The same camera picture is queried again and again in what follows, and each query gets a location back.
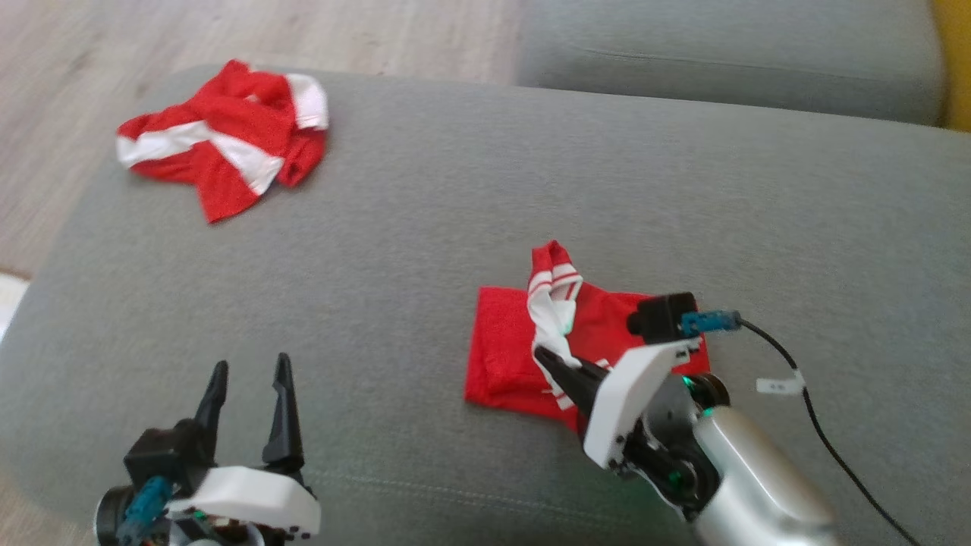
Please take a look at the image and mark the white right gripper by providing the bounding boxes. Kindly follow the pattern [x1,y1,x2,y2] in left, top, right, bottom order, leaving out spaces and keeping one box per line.
[534,337,723,521]

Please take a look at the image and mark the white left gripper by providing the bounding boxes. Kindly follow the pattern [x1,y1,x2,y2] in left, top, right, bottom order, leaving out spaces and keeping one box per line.
[164,352,322,541]

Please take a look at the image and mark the red jersey with number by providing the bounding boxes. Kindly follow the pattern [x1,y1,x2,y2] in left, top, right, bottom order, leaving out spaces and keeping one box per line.
[464,240,712,435]

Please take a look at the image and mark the red shorts with white stripes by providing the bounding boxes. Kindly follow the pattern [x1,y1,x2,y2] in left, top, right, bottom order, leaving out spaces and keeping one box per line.
[115,58,331,225]

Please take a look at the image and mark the large grey sofa seat cushion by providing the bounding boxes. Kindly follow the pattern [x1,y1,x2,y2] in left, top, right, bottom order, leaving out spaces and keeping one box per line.
[0,64,971,546]

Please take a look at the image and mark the small grey sofa seat cushion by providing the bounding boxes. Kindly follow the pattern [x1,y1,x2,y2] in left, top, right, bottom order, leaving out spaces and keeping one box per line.
[515,0,946,127]

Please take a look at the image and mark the blue right camera plug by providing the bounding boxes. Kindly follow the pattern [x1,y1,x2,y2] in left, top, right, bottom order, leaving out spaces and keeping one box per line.
[680,309,743,337]

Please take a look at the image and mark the white right cable label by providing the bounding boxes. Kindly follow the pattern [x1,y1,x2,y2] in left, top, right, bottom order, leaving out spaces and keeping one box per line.
[756,369,806,396]

